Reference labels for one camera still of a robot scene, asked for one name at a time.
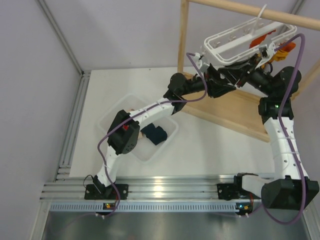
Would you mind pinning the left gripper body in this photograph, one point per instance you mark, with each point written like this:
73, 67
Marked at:
207, 75

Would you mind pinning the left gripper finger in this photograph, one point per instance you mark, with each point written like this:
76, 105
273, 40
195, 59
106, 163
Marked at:
226, 74
218, 88

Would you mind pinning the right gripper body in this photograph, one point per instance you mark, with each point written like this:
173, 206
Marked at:
257, 78

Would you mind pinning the white plastic clip hanger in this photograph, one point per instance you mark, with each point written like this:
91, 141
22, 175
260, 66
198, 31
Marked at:
233, 45

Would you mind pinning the red and beige sock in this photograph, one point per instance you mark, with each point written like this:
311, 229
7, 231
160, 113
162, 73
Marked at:
141, 136

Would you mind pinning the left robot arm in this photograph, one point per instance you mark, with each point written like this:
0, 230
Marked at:
122, 136

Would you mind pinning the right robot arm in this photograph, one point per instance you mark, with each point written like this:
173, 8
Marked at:
291, 187

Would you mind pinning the yellow sock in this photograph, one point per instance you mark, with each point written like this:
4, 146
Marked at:
280, 55

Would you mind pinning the orange sock far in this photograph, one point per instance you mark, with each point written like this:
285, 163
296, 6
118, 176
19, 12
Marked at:
260, 39

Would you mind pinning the orange sock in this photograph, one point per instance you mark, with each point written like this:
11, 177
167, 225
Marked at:
289, 47
260, 39

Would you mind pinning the orange sock near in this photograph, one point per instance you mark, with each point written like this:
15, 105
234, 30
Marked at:
289, 47

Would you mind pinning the navy blue sock pair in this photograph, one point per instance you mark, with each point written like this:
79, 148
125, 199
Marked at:
156, 134

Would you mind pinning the clear plastic bin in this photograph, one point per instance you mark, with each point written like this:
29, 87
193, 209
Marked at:
145, 151

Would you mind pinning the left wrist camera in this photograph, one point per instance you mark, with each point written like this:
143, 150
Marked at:
201, 62

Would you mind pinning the wooden drying rack frame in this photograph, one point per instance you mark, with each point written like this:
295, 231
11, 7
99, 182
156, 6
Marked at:
238, 110

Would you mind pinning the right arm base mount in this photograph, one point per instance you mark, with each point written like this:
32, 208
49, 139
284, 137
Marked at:
234, 190

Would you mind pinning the aluminium corner frame post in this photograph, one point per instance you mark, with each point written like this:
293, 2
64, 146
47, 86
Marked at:
59, 34

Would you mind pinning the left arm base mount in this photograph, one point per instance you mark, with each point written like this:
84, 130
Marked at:
97, 191

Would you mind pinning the aluminium rail beam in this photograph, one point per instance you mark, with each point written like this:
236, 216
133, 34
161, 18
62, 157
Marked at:
157, 188

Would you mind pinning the grey slotted cable duct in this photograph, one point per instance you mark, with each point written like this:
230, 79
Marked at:
148, 207

